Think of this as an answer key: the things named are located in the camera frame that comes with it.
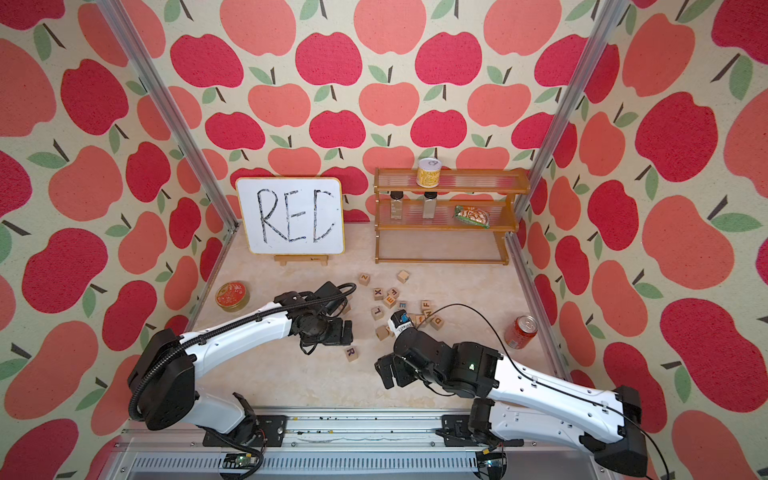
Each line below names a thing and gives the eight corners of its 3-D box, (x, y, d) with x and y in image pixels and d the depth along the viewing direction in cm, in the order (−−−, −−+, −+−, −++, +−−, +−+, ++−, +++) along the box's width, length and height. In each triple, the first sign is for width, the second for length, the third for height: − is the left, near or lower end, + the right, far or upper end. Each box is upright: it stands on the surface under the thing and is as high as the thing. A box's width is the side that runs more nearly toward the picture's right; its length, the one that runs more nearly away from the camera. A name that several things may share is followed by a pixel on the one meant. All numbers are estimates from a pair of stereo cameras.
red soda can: (506, 351, 90) (520, 334, 81) (501, 333, 94) (514, 315, 84) (524, 351, 90) (541, 334, 81) (519, 333, 94) (534, 315, 84)
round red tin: (216, 312, 98) (210, 306, 95) (226, 288, 104) (221, 281, 101) (245, 312, 98) (240, 306, 95) (253, 288, 104) (249, 281, 101)
